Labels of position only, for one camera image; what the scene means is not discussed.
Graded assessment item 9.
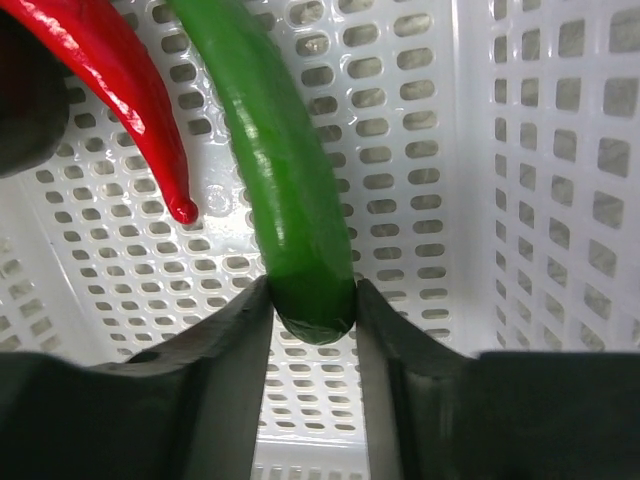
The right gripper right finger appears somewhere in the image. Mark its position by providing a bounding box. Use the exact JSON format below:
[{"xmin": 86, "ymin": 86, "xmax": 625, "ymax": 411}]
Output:
[{"xmin": 356, "ymin": 280, "xmax": 639, "ymax": 479}]

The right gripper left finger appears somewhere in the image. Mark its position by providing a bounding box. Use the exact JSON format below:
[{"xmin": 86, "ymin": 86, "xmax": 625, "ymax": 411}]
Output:
[{"xmin": 1, "ymin": 278, "xmax": 273, "ymax": 479}]

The green chili pepper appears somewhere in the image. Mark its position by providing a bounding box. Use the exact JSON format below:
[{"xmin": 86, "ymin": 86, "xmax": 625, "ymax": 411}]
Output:
[{"xmin": 170, "ymin": 1, "xmax": 355, "ymax": 345}]

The red chili pepper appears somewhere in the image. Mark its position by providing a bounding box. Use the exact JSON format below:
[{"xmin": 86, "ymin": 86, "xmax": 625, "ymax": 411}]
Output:
[{"xmin": 1, "ymin": 0, "xmax": 199, "ymax": 225}]

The white plastic basket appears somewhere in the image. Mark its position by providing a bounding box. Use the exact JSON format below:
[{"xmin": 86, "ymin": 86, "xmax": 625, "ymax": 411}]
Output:
[{"xmin": 1, "ymin": 1, "xmax": 639, "ymax": 479}]

